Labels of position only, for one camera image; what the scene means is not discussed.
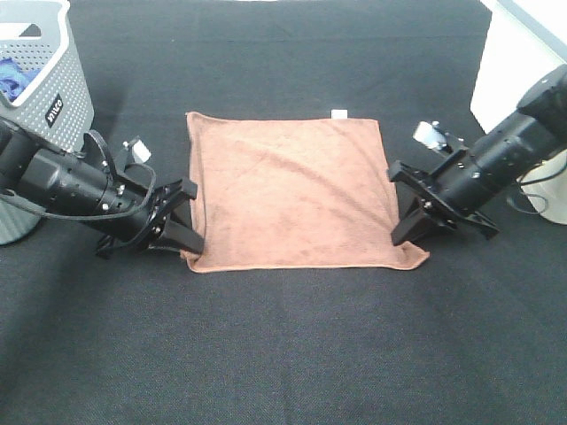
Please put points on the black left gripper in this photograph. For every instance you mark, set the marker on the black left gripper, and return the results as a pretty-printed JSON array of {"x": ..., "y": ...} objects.
[{"x": 159, "y": 225}]

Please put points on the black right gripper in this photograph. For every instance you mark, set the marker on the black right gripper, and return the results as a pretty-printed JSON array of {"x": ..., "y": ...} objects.
[{"x": 441, "y": 202}]

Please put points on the brown microfiber towel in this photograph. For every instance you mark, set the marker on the brown microfiber towel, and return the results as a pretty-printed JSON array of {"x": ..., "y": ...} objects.
[{"x": 293, "y": 194}]

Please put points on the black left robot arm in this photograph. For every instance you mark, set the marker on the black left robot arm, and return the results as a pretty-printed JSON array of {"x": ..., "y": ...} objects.
[{"x": 104, "y": 190}]

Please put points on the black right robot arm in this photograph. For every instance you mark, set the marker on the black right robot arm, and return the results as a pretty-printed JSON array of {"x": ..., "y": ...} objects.
[{"x": 534, "y": 131}]

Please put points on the grey perforated laundry basket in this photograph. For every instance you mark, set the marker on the grey perforated laundry basket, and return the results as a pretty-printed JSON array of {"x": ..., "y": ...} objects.
[{"x": 56, "y": 105}]

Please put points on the white plastic basket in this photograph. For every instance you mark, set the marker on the white plastic basket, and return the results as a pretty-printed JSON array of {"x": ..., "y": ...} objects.
[{"x": 525, "y": 41}]

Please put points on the blue cloth in basket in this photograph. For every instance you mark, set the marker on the blue cloth in basket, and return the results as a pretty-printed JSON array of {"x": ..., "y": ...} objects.
[{"x": 13, "y": 79}]

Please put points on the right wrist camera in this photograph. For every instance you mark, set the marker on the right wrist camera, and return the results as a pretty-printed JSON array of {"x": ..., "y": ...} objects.
[{"x": 435, "y": 138}]

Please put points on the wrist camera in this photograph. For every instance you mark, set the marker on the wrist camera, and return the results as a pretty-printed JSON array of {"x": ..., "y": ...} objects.
[
  {"x": 136, "y": 151},
  {"x": 435, "y": 138}
]

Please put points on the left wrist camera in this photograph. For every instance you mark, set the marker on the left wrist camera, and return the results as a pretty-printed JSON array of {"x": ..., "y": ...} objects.
[{"x": 136, "y": 151}]

